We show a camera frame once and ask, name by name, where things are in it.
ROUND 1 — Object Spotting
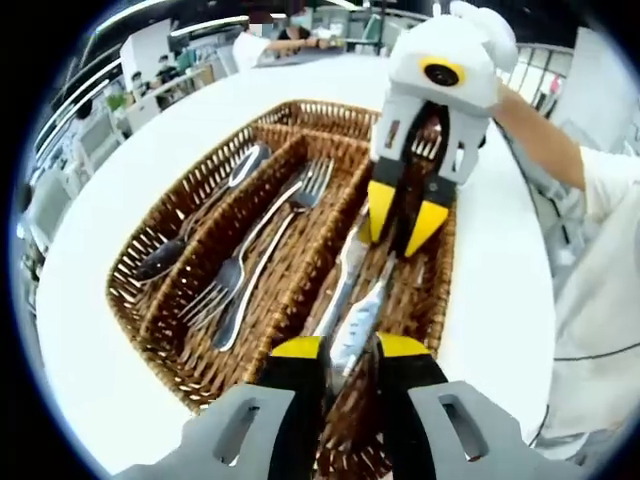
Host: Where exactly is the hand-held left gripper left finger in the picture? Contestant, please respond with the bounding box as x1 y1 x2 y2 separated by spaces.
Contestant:
114 334 332 480

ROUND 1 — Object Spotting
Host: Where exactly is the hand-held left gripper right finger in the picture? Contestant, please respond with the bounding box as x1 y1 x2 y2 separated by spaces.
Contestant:
373 332 587 480

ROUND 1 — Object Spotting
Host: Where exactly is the steel fork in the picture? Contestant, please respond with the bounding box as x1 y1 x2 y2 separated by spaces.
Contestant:
177 179 306 331
212 156 337 353

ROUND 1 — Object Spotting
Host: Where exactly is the steel knife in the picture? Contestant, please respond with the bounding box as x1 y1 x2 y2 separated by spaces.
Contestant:
310 199 374 346
327 252 399 374

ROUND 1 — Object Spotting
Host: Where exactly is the brown wicker storage tray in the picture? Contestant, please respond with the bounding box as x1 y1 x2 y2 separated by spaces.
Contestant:
104 98 459 480

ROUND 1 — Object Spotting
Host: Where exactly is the steel spoon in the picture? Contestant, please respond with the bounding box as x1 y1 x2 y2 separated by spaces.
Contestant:
177 142 275 239
132 189 236 282

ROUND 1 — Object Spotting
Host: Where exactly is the person in white shirt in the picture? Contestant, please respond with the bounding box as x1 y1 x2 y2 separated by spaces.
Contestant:
539 144 640 451

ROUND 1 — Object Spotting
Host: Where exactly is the green metal frame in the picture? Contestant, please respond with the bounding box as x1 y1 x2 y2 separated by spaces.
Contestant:
362 12 386 54

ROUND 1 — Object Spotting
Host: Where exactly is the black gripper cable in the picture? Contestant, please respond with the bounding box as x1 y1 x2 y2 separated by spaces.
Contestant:
549 344 640 362

